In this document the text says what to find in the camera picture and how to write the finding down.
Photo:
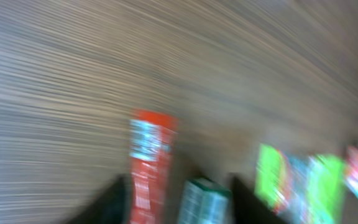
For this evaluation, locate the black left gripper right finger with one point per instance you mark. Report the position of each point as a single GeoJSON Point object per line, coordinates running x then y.
{"type": "Point", "coordinates": [247, 208]}

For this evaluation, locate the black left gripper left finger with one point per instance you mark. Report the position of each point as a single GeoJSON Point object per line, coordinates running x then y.
{"type": "Point", "coordinates": [109, 207]}

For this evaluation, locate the green white small box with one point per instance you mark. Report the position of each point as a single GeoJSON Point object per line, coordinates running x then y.
{"type": "Point", "coordinates": [203, 202]}

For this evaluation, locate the green gummy candy bag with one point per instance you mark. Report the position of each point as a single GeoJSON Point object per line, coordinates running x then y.
{"type": "Point", "coordinates": [300, 189]}

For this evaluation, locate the red snack stick packet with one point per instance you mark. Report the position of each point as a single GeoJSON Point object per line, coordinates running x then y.
{"type": "Point", "coordinates": [152, 135]}

